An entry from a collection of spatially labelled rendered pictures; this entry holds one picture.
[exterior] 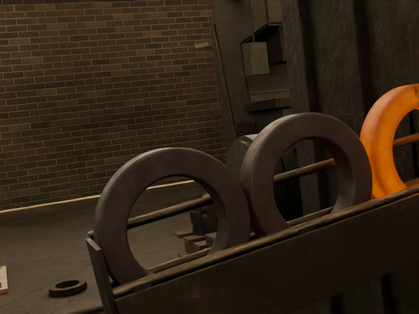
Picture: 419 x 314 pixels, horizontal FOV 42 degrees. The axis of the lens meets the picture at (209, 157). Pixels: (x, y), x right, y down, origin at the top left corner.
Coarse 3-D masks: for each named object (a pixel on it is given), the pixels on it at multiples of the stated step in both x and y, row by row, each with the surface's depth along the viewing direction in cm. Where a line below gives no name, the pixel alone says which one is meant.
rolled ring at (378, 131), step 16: (384, 96) 75; (400, 96) 73; (416, 96) 74; (368, 112) 74; (384, 112) 72; (400, 112) 73; (368, 128) 73; (384, 128) 72; (368, 144) 72; (384, 144) 72; (384, 160) 72; (384, 176) 72; (384, 192) 72
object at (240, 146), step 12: (240, 144) 208; (228, 156) 221; (240, 156) 210; (288, 156) 201; (240, 168) 212; (276, 168) 196; (288, 168) 198; (276, 192) 195; (288, 192) 198; (300, 192) 200; (276, 204) 196; (288, 204) 200; (300, 204) 202; (288, 216) 203; (300, 216) 207; (300, 312) 173; (312, 312) 166
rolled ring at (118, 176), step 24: (120, 168) 62; (144, 168) 60; (168, 168) 61; (192, 168) 62; (216, 168) 63; (120, 192) 59; (216, 192) 64; (240, 192) 65; (96, 216) 60; (120, 216) 59; (240, 216) 65; (96, 240) 60; (120, 240) 60; (216, 240) 66; (240, 240) 65; (120, 264) 60
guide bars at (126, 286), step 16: (400, 192) 71; (416, 192) 71; (352, 208) 68; (368, 208) 69; (304, 224) 66; (320, 224) 66; (256, 240) 63; (272, 240) 64; (208, 256) 61; (224, 256) 62; (160, 272) 59; (176, 272) 60; (112, 288) 58; (128, 288) 58; (144, 288) 58
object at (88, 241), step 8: (88, 240) 62; (88, 248) 63; (96, 248) 58; (96, 256) 58; (96, 264) 60; (104, 264) 57; (96, 272) 62; (104, 272) 57; (96, 280) 64; (104, 280) 57; (104, 288) 58; (104, 296) 60; (112, 296) 57; (104, 304) 62; (112, 304) 57; (104, 312) 64; (112, 312) 57
